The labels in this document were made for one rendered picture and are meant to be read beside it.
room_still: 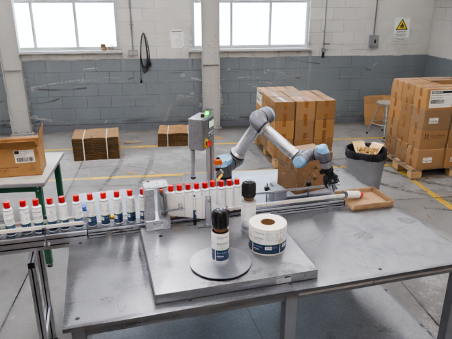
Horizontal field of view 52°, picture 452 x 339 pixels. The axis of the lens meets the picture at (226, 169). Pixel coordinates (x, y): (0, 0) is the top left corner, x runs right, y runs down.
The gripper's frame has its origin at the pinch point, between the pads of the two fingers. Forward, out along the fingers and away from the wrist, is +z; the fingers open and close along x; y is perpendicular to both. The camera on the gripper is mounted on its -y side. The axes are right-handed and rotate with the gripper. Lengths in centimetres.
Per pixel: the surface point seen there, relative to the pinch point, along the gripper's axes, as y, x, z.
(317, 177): -20.5, -0.9, -2.7
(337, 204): 5.8, -1.2, 7.0
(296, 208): 5.8, -29.1, -3.5
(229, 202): 3, -68, -27
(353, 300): 25, -16, 69
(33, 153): -126, -185, -72
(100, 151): -392, -168, 24
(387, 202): 13.3, 29.4, 17.8
